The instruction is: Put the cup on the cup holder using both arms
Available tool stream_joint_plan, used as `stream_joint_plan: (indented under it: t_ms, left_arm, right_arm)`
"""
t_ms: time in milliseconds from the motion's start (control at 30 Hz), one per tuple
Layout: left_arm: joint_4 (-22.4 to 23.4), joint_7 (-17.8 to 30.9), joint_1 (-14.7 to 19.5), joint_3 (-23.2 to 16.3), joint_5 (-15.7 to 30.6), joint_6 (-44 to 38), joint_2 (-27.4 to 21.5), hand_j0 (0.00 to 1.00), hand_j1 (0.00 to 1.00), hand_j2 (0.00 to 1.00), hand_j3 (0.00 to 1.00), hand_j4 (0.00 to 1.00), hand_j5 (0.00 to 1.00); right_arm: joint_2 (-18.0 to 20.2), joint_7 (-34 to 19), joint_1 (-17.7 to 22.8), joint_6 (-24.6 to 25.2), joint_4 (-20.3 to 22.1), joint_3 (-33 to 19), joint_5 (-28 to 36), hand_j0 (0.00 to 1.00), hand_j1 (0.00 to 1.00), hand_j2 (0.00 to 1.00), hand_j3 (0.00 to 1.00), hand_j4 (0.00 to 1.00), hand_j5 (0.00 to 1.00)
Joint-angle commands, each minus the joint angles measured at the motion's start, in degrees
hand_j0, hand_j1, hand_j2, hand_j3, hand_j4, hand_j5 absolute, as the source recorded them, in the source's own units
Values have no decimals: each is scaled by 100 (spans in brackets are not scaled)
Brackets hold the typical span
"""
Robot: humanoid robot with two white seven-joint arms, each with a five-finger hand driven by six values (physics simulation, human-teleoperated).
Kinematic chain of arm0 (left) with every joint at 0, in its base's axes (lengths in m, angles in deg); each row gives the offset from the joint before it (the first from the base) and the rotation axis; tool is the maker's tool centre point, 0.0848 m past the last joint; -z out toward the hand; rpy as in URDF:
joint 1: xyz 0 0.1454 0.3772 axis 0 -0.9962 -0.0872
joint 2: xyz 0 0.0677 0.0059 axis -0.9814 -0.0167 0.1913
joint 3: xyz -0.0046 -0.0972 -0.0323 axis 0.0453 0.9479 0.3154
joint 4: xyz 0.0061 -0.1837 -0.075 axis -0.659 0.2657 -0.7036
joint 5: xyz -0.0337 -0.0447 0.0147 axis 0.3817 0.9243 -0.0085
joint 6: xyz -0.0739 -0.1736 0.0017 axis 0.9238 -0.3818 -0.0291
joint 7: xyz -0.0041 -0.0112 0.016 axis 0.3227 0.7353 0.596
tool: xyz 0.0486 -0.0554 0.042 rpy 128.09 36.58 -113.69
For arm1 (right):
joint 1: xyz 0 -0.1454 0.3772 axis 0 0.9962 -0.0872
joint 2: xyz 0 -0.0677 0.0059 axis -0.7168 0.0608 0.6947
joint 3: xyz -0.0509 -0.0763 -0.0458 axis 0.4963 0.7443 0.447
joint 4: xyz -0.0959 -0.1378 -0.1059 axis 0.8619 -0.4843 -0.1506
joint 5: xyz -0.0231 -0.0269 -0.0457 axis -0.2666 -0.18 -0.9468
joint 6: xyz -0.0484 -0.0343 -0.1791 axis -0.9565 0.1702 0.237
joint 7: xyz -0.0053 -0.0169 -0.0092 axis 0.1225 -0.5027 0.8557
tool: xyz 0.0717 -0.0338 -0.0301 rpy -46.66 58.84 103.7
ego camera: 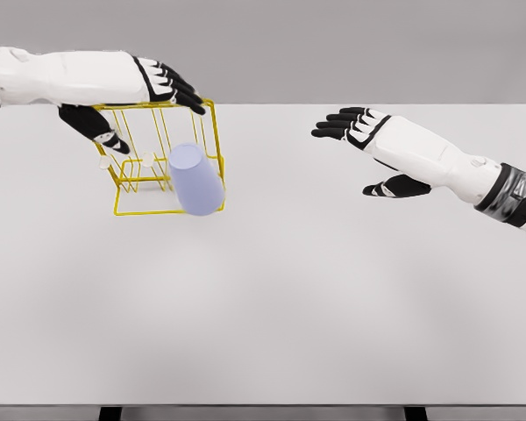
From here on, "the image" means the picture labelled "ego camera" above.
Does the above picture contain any light purple cup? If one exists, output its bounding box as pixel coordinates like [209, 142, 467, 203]
[167, 142, 226, 217]

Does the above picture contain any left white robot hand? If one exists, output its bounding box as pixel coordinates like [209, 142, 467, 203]
[57, 51, 207, 155]

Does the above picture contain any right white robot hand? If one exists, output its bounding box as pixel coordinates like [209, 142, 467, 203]
[310, 106, 444, 198]

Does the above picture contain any yellow wire cup holder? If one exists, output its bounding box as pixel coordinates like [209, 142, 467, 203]
[87, 98, 227, 218]

